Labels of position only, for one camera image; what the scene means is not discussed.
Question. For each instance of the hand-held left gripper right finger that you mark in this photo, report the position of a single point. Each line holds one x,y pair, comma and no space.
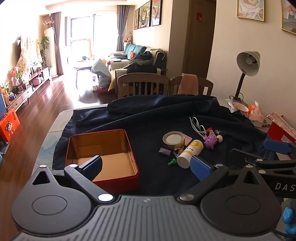
200,168

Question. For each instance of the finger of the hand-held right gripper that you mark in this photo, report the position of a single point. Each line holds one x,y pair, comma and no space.
275,144
242,155

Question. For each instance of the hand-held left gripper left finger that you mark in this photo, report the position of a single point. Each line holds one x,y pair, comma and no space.
93,167

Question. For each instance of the white yellow bottle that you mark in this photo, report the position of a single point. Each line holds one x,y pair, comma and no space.
190,150

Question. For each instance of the red tin box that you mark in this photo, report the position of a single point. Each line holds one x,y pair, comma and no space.
115,162

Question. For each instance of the purple toy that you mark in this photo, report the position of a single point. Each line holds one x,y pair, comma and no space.
211,141

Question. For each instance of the cream garlic bulb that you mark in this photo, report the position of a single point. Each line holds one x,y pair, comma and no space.
219,138

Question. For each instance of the red white sachet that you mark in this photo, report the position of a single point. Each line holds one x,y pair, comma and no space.
211,133

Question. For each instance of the purple block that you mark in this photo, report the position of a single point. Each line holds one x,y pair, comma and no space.
164,151

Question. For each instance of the round metal lid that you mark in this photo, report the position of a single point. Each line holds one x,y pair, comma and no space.
173,139

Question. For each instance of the person's right hand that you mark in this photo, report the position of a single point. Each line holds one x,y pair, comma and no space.
289,217

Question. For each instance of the red patterned box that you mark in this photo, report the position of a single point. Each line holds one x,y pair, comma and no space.
281,132

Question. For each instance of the small black clip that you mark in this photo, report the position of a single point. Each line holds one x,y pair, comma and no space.
178,153

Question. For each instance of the orange tissue packet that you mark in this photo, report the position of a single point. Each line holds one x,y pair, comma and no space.
255,114

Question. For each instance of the white bowl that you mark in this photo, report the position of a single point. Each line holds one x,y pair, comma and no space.
239,107

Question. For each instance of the dark blue cloth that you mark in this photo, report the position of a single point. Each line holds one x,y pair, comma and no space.
150,115

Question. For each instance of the wooden chair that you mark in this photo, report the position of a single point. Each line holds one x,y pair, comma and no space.
205,87
143,83

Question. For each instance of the red cushion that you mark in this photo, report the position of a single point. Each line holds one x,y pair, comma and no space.
103,90

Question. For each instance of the pink towel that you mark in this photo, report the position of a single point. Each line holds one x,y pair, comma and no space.
188,83

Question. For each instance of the grey desk lamp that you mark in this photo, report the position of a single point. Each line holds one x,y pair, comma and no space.
248,62

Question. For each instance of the orange gift box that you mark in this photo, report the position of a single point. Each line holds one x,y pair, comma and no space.
9,125

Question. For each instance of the white blue bag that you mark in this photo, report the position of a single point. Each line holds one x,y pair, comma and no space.
101,71

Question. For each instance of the wooden tv cabinet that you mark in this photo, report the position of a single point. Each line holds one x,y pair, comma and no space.
27,89

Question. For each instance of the pink bag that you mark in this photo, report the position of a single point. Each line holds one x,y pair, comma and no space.
37,81

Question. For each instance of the coffee table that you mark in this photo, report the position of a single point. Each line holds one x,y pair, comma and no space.
84,64

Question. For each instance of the black cabinet blue panel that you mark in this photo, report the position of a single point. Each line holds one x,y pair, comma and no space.
2,105

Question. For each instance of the black coat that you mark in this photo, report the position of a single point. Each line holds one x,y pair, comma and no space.
141,66

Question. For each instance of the beige sofa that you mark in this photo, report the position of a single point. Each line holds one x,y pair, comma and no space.
159,58

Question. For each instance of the brown door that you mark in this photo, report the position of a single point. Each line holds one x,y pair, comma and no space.
198,46

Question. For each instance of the pink flower arrangement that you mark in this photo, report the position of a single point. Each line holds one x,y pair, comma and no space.
15,73

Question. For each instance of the white floor air conditioner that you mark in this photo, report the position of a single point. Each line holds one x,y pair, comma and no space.
49,51

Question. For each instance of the teal sofa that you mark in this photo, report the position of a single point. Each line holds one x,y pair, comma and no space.
135,48

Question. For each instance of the grey curtain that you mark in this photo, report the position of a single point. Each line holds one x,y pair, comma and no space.
122,27
57,44

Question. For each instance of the gold framed picture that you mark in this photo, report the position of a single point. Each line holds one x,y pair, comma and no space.
289,16
251,9

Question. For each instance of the green potted plant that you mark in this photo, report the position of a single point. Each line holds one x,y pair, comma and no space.
45,46

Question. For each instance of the printed hanging cloth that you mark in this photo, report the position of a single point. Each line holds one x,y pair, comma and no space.
29,51

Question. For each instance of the red door ornament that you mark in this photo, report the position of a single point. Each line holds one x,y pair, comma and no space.
198,16

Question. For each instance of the pink flowers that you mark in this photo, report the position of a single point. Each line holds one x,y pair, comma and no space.
49,22

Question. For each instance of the black framed picture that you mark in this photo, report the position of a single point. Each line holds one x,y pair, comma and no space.
156,12
136,18
145,15

